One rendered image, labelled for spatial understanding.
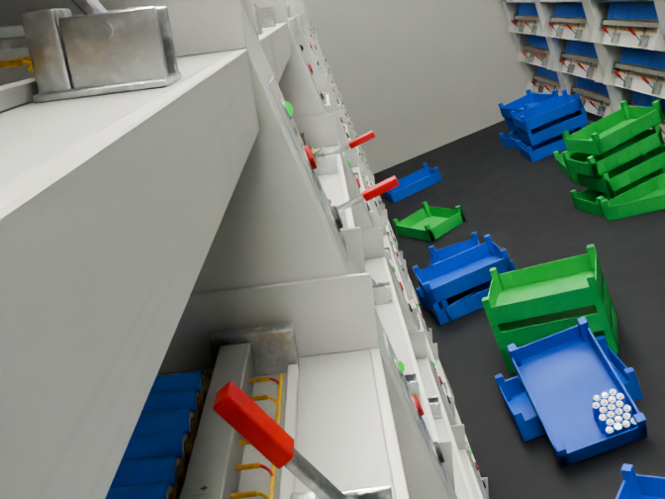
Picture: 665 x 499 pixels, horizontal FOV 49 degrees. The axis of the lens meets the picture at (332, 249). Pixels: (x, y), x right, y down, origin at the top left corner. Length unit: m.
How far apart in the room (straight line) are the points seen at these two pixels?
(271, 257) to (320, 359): 0.07
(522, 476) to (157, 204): 1.67
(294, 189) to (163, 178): 0.26
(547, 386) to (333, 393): 1.49
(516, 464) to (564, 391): 0.21
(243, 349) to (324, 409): 0.06
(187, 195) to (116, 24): 0.06
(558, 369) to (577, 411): 0.12
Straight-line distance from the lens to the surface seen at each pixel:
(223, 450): 0.34
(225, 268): 0.45
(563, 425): 1.83
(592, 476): 1.75
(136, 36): 0.23
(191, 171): 0.20
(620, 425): 1.75
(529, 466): 1.82
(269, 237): 0.44
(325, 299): 0.45
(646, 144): 2.99
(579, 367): 1.90
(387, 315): 0.97
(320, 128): 1.13
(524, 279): 2.22
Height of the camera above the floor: 1.12
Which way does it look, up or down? 17 degrees down
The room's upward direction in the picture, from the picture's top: 24 degrees counter-clockwise
